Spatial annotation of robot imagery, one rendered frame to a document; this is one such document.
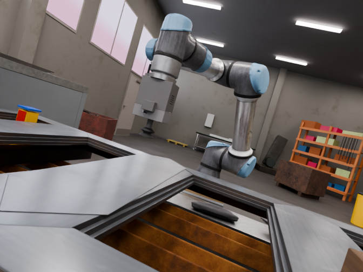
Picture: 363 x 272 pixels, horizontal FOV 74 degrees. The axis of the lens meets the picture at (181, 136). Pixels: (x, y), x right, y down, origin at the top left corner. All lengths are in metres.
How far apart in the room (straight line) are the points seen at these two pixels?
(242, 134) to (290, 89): 11.53
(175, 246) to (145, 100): 0.37
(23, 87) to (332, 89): 12.56
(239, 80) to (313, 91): 11.84
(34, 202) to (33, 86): 1.06
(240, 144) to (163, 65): 0.64
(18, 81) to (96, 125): 3.61
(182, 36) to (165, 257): 0.51
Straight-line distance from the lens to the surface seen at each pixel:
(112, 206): 0.41
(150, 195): 0.52
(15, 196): 0.39
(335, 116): 13.00
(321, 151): 11.38
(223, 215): 1.01
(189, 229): 0.76
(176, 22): 0.65
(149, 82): 0.63
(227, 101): 12.21
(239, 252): 0.76
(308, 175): 7.55
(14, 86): 1.34
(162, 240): 0.66
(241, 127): 1.10
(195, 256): 0.64
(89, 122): 4.91
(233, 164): 1.18
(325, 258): 0.53
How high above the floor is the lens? 1.00
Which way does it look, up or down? 3 degrees down
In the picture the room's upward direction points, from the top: 16 degrees clockwise
